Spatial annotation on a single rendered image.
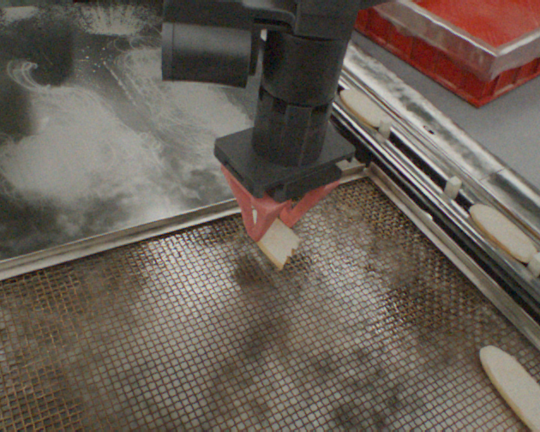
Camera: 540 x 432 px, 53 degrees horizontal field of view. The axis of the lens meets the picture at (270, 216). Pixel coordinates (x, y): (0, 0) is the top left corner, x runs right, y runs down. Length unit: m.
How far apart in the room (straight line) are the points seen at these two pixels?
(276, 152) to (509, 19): 0.84
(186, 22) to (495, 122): 0.64
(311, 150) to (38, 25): 0.60
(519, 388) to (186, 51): 0.39
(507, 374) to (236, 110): 0.46
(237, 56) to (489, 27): 0.84
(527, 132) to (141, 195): 0.59
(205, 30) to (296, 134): 0.10
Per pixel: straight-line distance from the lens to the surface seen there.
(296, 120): 0.40
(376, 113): 0.82
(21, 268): 0.54
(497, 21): 1.18
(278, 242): 0.49
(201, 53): 0.37
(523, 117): 0.95
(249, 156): 0.42
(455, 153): 0.78
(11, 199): 0.61
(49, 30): 0.91
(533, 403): 0.53
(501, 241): 0.70
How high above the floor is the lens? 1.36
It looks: 49 degrees down
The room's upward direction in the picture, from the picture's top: straight up
